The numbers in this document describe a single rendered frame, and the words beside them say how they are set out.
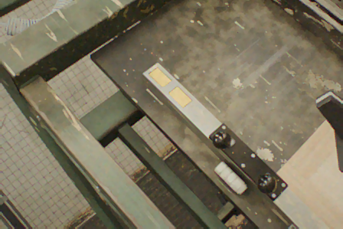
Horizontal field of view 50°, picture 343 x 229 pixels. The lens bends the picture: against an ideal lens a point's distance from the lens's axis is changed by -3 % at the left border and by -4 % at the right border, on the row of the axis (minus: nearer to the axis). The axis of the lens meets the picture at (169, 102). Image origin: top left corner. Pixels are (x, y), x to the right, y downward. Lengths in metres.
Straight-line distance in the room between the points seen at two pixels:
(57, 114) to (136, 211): 0.28
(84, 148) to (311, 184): 0.51
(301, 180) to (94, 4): 0.65
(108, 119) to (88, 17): 0.25
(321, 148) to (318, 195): 0.12
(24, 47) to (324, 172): 0.75
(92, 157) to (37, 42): 0.30
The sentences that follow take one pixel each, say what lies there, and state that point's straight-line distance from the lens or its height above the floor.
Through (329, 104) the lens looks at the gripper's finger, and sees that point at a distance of 0.43.
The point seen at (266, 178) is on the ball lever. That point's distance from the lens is 0.73.
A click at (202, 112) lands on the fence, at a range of 0.88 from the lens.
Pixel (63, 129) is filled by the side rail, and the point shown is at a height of 1.71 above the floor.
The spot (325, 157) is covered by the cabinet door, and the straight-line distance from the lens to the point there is 0.96.
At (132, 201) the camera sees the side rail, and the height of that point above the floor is 1.53.
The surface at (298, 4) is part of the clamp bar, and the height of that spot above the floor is 1.62.
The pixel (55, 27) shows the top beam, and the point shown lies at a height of 1.91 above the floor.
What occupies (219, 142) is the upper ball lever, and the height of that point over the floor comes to 1.54.
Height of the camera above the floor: 1.82
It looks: 13 degrees down
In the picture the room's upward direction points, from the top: 33 degrees counter-clockwise
